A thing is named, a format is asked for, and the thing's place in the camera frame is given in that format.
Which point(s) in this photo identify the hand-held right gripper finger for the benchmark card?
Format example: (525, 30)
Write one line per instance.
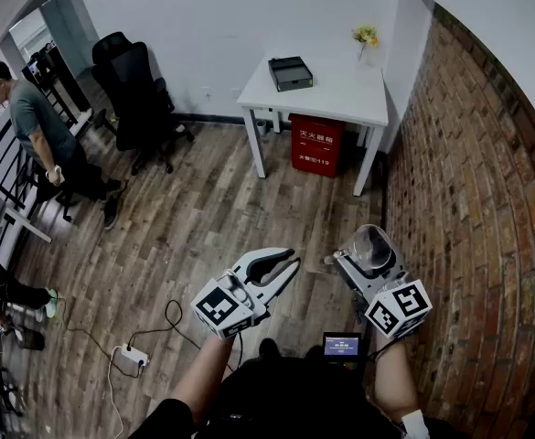
(351, 272)
(399, 263)

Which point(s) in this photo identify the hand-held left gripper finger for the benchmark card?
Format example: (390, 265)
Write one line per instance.
(280, 284)
(255, 256)

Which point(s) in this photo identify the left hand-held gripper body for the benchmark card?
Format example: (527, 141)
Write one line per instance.
(221, 307)

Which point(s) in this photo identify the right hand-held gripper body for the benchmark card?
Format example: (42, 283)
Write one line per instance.
(399, 309)

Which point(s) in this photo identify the clear glass cup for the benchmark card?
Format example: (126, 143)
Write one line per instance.
(367, 247)

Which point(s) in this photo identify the black tray box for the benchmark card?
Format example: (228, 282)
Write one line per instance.
(290, 72)

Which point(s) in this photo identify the person's left forearm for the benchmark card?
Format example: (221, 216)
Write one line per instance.
(203, 377)

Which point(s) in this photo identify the person's right forearm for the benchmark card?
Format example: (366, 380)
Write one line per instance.
(395, 382)

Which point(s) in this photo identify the small black screen device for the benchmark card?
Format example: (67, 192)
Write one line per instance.
(341, 345)

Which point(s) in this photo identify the white power strip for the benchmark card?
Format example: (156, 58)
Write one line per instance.
(134, 355)

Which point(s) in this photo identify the person's black clothing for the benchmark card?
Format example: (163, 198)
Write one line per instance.
(294, 396)

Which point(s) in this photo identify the white cloth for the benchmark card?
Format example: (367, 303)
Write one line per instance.
(415, 423)

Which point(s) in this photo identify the red metal box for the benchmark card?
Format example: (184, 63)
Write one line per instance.
(317, 144)

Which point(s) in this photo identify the small grey bin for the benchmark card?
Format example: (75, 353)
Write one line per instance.
(261, 127)

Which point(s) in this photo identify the white table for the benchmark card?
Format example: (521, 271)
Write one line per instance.
(340, 94)

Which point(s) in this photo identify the black office chair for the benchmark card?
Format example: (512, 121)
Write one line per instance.
(130, 89)

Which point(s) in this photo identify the yellow flowers in glass vase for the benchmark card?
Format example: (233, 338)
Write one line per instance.
(365, 35)

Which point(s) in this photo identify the white wall socket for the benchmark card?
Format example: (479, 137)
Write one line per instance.
(236, 92)
(207, 93)

